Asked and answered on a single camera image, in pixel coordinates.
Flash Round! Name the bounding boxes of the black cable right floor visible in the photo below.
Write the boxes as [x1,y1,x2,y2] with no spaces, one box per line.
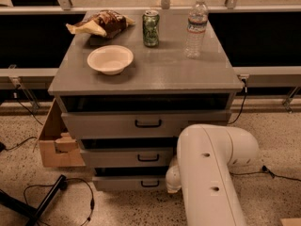
[230,165,301,183]

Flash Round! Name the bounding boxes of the black stand leg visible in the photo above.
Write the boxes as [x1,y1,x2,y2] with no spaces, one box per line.
[0,174,68,226]

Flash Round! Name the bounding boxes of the grey drawer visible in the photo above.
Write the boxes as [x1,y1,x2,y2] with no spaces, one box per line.
[92,175,166,191]
[80,147,174,168]
[62,110,230,139]

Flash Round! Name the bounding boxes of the brown chip bag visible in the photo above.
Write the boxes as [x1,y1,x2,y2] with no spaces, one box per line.
[66,9,135,39]

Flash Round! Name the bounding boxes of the metal railing frame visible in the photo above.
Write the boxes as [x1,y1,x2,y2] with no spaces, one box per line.
[1,0,301,98]

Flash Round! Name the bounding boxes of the grey bottom drawer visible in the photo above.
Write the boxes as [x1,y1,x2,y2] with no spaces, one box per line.
[92,175,166,191]

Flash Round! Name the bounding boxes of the black cable floor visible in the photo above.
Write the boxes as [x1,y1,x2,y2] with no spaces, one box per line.
[23,177,96,226]
[230,165,301,183]

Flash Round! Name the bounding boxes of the grey drawer cabinet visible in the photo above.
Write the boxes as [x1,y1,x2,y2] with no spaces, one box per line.
[48,9,245,191]

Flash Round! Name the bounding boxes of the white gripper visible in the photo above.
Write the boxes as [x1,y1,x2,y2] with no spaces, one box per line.
[166,156,182,194]

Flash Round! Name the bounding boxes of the green soda can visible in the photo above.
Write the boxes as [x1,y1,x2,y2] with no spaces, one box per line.
[142,10,160,47]

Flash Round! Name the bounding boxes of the black cable far left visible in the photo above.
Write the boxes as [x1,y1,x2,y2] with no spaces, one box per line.
[0,84,44,153]

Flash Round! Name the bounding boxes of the grey middle drawer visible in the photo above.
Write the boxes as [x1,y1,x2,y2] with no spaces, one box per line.
[80,147,174,168]

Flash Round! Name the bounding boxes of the black cable left floor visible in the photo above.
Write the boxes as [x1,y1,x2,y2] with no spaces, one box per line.
[23,177,96,226]

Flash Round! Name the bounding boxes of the grey top drawer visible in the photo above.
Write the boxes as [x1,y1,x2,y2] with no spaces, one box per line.
[62,110,230,139]

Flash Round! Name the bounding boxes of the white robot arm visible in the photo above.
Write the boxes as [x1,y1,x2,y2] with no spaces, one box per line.
[166,124,259,226]

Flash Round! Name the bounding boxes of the white paper bowl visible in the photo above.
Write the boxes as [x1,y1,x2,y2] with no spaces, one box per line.
[87,45,134,75]

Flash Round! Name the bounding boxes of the clear plastic water bottle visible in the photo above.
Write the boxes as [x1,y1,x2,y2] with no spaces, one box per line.
[184,0,209,58]

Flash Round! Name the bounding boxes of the cardboard box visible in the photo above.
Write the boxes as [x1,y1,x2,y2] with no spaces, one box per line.
[38,101,85,168]

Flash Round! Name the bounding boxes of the black cable behind cabinet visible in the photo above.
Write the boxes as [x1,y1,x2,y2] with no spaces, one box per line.
[227,77,248,126]

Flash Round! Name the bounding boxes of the cardboard corner bottom right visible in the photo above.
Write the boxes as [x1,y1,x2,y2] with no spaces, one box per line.
[280,218,301,226]

